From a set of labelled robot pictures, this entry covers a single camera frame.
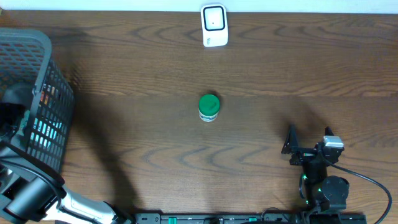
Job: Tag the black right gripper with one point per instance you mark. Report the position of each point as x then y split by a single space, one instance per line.
291 146

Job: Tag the green lid jar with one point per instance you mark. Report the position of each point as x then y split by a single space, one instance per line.
208 107

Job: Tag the teal tissue pack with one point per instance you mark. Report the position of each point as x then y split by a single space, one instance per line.
48 132

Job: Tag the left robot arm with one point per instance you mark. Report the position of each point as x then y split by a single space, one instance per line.
33 191

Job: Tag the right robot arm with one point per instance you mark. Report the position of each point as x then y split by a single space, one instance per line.
325 194

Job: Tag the white barcode scanner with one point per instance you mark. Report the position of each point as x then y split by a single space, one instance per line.
214 25

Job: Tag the grey plastic mesh basket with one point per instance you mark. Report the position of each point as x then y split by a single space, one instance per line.
26 60

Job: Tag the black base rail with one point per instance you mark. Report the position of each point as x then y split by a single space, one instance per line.
269 217

